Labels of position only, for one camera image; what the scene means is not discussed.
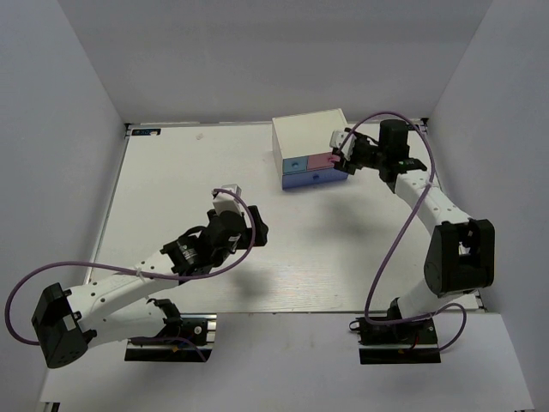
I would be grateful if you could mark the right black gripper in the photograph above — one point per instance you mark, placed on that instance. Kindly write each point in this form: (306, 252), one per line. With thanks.
(348, 167)

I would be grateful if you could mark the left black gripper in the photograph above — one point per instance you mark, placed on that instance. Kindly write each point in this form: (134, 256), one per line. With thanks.
(262, 230)

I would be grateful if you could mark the pink small drawer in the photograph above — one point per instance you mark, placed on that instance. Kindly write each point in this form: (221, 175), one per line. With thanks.
(322, 161)

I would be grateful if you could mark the light blue small drawer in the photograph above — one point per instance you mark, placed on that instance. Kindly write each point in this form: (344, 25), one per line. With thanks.
(294, 165)

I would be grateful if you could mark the blue wide drawer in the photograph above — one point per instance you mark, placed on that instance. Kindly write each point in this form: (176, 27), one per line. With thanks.
(313, 177)

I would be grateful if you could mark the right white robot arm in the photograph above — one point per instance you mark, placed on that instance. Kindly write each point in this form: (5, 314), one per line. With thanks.
(461, 255)

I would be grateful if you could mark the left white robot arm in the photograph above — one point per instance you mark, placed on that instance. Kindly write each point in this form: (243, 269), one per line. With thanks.
(68, 322)

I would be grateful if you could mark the white drawer cabinet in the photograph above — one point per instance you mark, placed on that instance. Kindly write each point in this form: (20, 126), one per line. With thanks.
(304, 134)

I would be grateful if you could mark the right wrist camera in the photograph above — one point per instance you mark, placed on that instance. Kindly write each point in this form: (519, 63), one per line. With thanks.
(342, 142)

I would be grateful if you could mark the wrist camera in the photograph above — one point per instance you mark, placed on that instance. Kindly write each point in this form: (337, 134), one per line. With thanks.
(224, 202)
(342, 142)

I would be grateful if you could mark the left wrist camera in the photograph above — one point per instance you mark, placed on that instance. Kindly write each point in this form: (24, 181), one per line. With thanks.
(224, 202)

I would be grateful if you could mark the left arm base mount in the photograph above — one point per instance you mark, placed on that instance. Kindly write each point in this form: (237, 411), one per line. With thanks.
(190, 340)

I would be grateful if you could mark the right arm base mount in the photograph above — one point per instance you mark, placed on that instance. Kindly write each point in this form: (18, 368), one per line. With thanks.
(400, 344)

